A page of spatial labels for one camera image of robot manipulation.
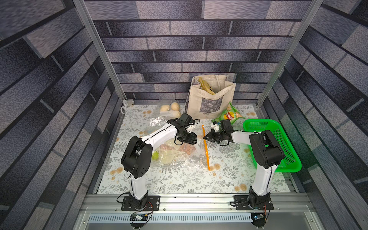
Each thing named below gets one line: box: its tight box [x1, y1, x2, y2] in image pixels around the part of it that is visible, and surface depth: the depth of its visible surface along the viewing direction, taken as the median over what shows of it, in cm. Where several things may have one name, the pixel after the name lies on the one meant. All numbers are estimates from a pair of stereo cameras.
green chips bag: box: [210, 101, 246, 125], surface depth 101 cm
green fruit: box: [151, 151, 160, 161], surface depth 87 cm
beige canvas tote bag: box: [184, 74, 237, 120], surface depth 100 cm
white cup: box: [120, 98, 135, 115], surface depth 120 cm
